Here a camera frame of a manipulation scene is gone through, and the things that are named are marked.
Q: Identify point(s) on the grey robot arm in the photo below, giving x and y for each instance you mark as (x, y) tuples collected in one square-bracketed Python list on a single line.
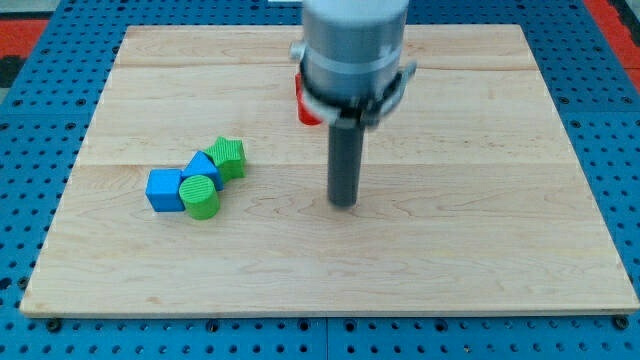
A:
[(350, 78)]

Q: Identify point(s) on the blue cube block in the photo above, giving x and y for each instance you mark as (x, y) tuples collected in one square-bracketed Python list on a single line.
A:
[(162, 190)]

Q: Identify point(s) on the blue triangle block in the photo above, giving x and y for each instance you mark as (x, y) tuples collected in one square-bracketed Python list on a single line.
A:
[(201, 164)]

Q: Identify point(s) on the red block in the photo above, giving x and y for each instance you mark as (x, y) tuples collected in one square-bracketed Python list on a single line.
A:
[(305, 116)]

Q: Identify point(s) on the wooden board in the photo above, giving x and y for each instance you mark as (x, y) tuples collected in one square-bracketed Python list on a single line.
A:
[(471, 200)]

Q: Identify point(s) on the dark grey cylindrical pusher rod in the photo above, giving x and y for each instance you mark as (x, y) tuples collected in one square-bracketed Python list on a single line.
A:
[(345, 144)]

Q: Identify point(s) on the green cylinder block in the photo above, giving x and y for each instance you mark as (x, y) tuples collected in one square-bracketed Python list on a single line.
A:
[(199, 197)]

